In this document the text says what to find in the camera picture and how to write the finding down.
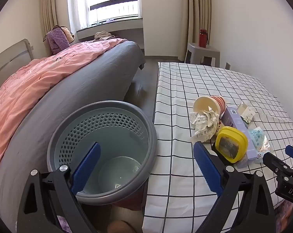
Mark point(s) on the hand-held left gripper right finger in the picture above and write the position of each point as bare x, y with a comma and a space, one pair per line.
207, 167

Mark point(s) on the striped paper cup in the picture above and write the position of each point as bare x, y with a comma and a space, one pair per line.
218, 102

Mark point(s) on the crumpled white paper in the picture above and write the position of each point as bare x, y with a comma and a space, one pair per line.
206, 123

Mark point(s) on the grey headboard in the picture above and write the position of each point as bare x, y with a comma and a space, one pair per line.
10, 55

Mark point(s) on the purple fluffy bag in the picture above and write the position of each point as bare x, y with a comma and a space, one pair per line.
57, 38

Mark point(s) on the grey windowsill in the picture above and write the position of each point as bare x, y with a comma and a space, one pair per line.
127, 25

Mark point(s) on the grey bed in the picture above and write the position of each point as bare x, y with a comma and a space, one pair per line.
88, 85

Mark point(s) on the red water bottle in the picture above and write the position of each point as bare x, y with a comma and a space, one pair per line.
202, 38

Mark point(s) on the person's leg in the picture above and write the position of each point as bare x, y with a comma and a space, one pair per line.
123, 217

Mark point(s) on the light blue wipes packet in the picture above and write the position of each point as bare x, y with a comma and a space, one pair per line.
259, 140

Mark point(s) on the white sheer curtain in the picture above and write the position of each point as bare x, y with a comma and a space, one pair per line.
79, 2

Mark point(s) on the beige quilted pillow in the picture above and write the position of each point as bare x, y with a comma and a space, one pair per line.
68, 35

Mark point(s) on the beige clothes pile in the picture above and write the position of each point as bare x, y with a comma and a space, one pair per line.
103, 36

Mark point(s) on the white and green carton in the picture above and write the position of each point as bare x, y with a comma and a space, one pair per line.
246, 115

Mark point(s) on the grey plastic stool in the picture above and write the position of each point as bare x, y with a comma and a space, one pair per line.
204, 52

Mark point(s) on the purple cardboard box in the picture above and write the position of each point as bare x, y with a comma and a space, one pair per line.
236, 120

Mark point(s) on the pink blanket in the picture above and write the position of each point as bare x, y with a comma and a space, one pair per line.
39, 77

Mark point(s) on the grey perforated plastic basket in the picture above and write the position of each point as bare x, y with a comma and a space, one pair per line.
127, 136

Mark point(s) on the purple fluffy cloth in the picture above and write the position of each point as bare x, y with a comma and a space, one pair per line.
63, 223

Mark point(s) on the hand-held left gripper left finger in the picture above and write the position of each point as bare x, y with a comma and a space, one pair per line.
86, 167

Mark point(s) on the beige curtain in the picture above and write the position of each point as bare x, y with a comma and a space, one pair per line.
48, 7
198, 4

